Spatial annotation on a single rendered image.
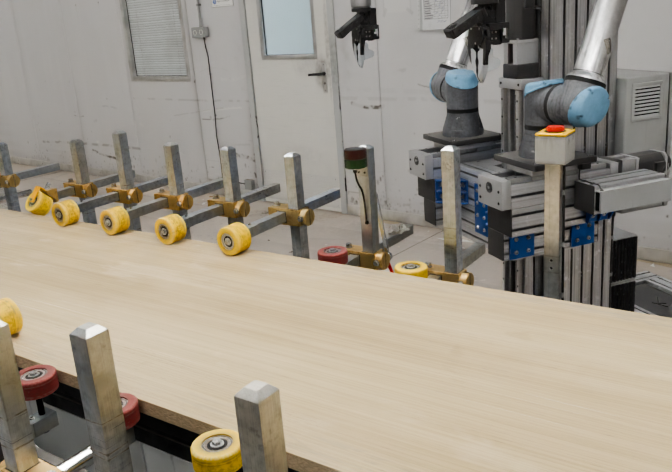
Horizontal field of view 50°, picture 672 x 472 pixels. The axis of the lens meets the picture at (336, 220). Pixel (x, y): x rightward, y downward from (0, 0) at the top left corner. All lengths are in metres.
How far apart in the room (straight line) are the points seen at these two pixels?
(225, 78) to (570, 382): 5.23
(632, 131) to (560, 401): 1.56
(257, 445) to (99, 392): 0.27
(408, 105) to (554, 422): 4.01
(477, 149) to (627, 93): 0.54
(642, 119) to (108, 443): 2.09
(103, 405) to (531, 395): 0.66
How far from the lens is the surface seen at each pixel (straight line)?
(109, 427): 1.02
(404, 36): 4.98
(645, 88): 2.66
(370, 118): 5.22
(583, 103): 2.13
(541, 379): 1.28
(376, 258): 1.97
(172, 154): 2.40
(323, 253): 1.89
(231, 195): 2.25
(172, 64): 6.81
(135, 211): 2.37
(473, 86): 2.68
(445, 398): 1.22
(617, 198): 2.30
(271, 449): 0.81
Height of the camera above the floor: 1.52
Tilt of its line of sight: 16 degrees down
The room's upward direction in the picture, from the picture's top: 4 degrees counter-clockwise
